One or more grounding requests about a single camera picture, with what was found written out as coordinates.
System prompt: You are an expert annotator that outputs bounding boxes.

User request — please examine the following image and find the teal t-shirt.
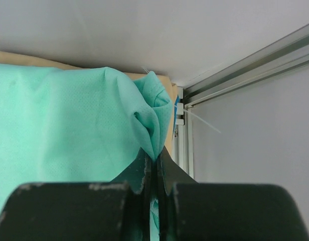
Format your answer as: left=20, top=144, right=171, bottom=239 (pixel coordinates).
left=0, top=62, right=173, bottom=241

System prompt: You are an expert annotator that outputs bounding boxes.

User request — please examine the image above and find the right aluminium frame post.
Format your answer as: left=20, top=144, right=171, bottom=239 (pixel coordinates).
left=178, top=24, right=309, bottom=177

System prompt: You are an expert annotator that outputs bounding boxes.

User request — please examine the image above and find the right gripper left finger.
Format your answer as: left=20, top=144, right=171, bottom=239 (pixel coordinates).
left=0, top=150, right=152, bottom=240

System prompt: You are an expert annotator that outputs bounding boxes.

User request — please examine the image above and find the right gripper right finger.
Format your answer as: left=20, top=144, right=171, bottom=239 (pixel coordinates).
left=157, top=150, right=309, bottom=240

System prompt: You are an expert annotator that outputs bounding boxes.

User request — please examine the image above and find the white cable tie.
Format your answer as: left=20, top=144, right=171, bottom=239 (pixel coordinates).
left=175, top=104, right=221, bottom=134

